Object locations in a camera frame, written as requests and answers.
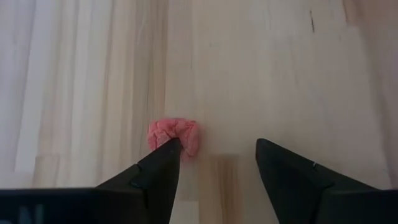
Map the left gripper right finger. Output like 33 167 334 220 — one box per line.
255 138 377 224

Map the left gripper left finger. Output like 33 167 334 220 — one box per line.
96 138 182 224

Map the pink toy raspberry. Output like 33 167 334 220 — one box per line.
146 117 200 158

